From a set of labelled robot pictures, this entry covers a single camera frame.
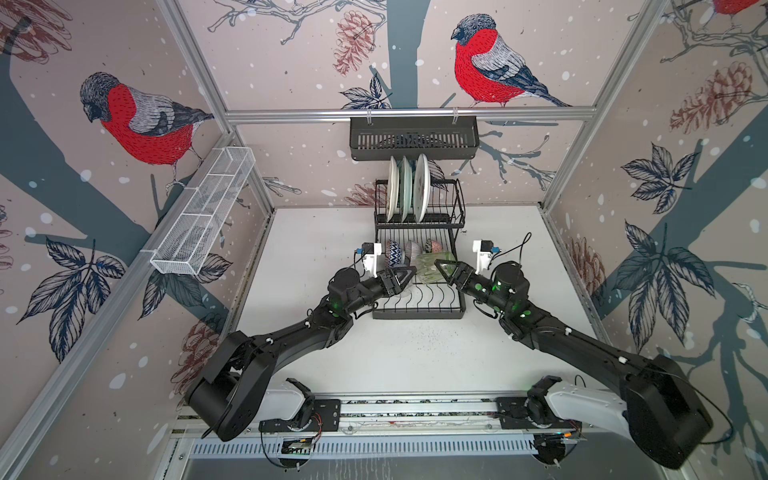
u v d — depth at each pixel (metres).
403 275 0.78
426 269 0.77
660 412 0.40
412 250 0.94
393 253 0.93
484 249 0.73
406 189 0.79
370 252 0.73
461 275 0.69
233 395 0.42
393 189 0.78
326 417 0.73
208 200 0.81
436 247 0.94
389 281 0.69
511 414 0.73
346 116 0.94
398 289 0.69
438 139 1.07
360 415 0.75
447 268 0.74
